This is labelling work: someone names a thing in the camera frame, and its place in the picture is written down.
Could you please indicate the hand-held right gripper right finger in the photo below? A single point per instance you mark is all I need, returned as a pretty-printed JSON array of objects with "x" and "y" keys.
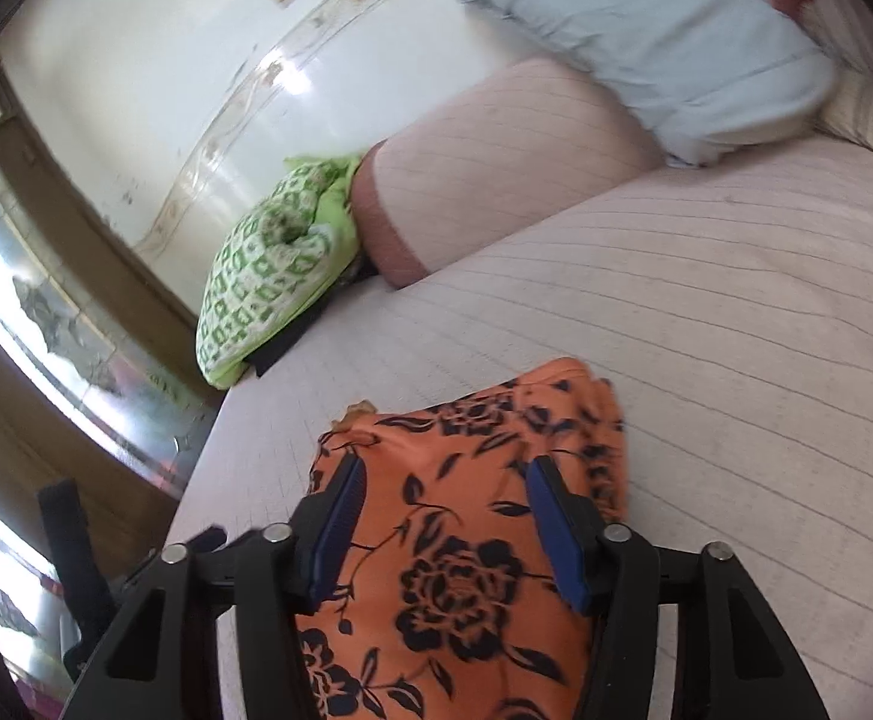
[{"x": 556, "y": 532}]

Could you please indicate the green patterned pillow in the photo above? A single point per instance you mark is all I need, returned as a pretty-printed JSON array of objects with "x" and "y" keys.
[{"x": 271, "y": 270}]

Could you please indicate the light blue pillow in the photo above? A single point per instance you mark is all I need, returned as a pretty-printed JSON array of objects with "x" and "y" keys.
[{"x": 669, "y": 52}]

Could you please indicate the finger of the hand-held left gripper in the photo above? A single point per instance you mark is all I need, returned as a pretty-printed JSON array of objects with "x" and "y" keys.
[
  {"x": 69, "y": 540},
  {"x": 205, "y": 538}
]

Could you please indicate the quilted pink bed mattress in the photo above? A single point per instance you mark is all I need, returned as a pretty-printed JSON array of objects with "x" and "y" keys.
[{"x": 706, "y": 315}]

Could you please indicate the wooden door frame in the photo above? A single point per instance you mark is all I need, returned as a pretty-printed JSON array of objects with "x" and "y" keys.
[{"x": 69, "y": 202}]

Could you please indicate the pink quilted bolster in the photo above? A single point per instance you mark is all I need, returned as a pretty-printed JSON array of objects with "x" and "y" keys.
[{"x": 496, "y": 157}]

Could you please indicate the orange floral garment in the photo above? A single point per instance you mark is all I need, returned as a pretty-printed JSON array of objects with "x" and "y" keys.
[{"x": 451, "y": 562}]

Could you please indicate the patterned glass door panel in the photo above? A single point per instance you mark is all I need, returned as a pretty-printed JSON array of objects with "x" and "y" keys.
[{"x": 54, "y": 315}]

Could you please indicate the striped beige pillow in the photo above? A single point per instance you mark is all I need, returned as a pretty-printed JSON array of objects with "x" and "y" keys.
[{"x": 871, "y": 90}]

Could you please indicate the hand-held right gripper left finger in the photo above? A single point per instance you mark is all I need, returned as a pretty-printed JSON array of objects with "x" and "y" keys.
[{"x": 339, "y": 532}]

